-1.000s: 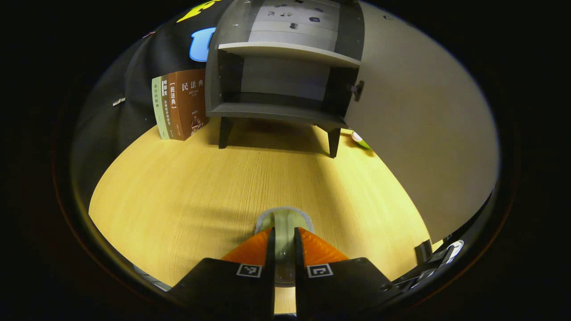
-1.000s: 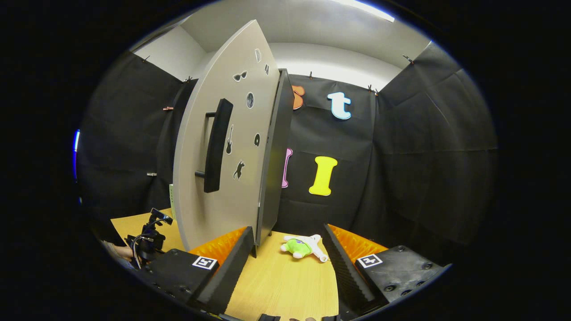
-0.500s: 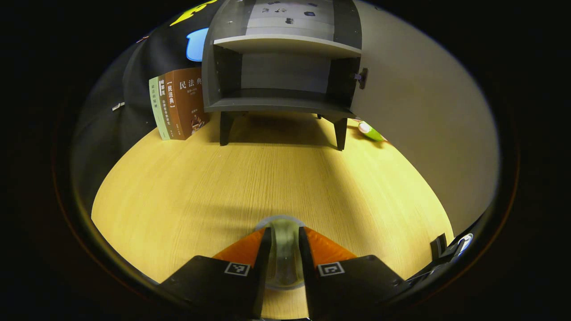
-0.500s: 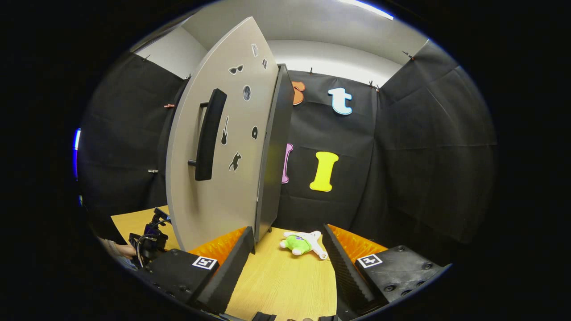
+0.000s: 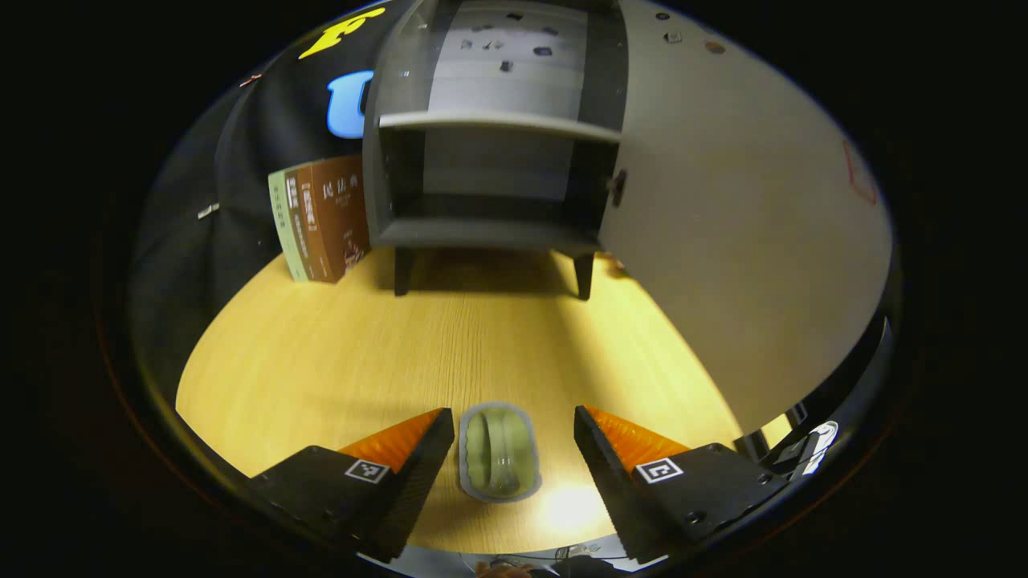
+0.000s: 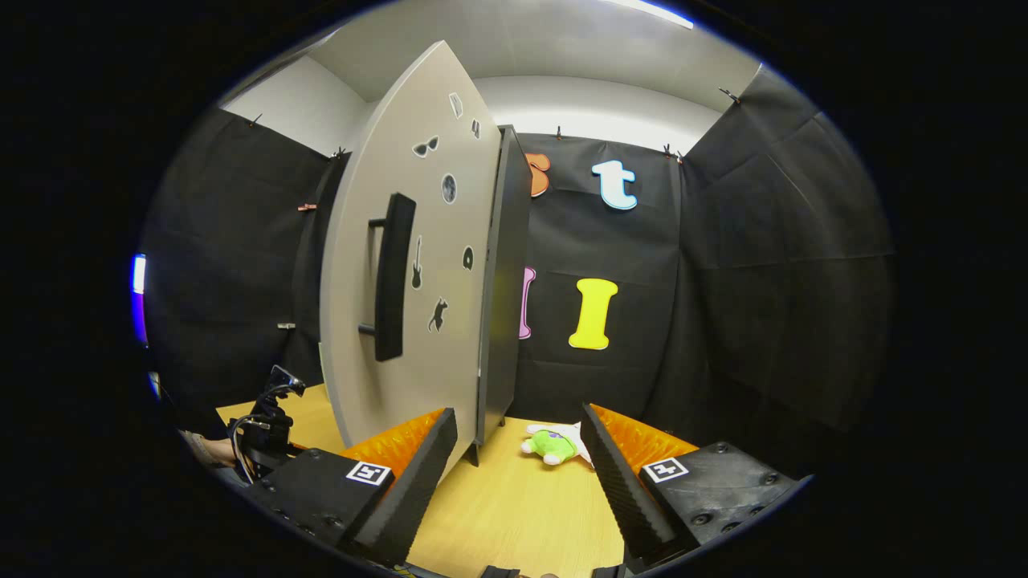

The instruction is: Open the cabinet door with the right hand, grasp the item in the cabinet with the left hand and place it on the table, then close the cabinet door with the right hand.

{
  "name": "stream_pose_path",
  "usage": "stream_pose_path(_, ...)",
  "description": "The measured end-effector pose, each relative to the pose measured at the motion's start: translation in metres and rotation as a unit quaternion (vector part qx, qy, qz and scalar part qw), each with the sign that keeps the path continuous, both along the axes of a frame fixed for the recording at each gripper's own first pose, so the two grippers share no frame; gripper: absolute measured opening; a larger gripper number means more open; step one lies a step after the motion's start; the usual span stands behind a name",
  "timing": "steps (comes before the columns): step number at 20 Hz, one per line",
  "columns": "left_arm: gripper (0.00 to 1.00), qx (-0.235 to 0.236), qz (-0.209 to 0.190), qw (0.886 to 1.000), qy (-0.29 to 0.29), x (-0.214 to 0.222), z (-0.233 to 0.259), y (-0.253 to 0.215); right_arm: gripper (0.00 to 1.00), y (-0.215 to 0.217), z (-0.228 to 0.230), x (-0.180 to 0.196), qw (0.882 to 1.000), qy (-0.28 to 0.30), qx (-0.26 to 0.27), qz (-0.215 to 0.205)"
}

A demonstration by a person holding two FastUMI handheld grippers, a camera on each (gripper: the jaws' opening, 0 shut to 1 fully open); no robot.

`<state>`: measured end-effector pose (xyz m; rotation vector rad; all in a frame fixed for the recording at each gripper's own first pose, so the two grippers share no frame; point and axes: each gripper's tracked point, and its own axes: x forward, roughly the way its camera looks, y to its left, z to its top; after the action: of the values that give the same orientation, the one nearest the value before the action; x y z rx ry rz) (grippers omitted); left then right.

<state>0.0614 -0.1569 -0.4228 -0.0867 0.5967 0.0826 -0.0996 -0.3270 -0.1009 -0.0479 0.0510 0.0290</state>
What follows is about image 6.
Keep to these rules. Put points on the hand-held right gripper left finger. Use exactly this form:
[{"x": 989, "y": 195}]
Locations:
[{"x": 414, "y": 498}]

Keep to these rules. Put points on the green and white plush toy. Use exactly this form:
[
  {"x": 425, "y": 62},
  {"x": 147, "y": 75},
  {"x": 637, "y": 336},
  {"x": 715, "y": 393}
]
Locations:
[{"x": 554, "y": 445}]

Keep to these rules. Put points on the long ceiling light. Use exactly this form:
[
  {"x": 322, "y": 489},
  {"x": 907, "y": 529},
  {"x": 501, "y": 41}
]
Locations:
[{"x": 650, "y": 12}]

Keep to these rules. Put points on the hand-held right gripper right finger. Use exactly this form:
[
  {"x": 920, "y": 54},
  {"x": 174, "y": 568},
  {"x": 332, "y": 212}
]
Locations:
[{"x": 618, "y": 490}]

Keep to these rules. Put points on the beige cabinet door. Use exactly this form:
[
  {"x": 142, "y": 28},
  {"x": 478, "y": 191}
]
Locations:
[{"x": 434, "y": 377}]

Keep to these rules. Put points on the black backdrop cloth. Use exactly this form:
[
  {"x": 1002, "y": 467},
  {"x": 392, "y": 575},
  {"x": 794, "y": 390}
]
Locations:
[{"x": 763, "y": 281}]

